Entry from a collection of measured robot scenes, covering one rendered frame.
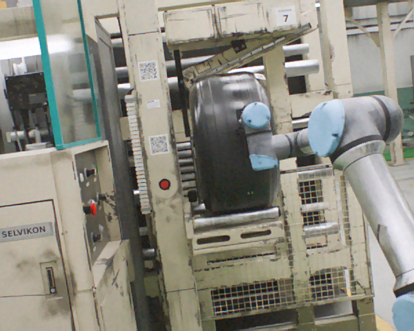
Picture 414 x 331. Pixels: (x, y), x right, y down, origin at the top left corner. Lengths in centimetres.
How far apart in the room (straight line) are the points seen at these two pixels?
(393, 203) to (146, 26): 128
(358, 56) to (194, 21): 982
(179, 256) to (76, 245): 78
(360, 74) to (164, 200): 1017
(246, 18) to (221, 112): 62
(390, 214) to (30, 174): 85
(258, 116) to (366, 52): 1066
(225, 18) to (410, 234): 149
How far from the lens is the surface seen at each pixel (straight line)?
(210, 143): 174
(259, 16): 226
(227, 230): 189
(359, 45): 1195
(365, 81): 1192
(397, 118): 112
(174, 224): 198
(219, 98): 180
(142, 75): 195
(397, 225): 99
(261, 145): 140
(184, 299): 207
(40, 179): 130
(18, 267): 136
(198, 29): 223
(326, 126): 104
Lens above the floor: 130
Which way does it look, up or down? 6 degrees down
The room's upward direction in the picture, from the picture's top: 8 degrees counter-clockwise
